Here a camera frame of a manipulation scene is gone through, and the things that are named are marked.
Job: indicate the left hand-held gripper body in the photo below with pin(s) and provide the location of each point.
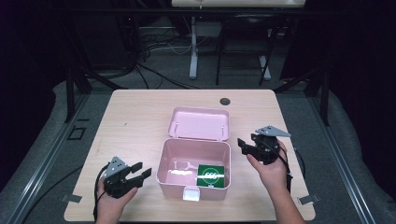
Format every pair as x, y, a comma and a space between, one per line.
116, 180

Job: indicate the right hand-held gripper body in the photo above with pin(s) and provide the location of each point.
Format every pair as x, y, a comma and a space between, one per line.
267, 146

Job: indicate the green packet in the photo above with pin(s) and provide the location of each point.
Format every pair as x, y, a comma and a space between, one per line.
210, 176

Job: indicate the pink storage box with lid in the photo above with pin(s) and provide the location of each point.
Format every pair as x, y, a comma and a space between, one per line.
193, 154

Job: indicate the person's left hand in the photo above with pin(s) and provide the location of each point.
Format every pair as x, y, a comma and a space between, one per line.
113, 207

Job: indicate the person's right hand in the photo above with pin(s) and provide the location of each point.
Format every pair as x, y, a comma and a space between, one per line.
274, 175

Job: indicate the black metal stand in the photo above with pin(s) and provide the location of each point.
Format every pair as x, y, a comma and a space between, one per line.
323, 93
70, 93

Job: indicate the black metal chair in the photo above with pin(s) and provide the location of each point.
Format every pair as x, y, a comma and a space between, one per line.
243, 40

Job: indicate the white desk with legs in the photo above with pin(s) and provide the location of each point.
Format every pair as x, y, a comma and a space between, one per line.
194, 46

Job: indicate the grey metal table bracket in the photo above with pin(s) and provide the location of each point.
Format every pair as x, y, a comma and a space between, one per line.
308, 199
71, 198

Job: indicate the aluminium floor rail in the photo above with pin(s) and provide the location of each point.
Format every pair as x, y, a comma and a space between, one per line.
342, 161
46, 161

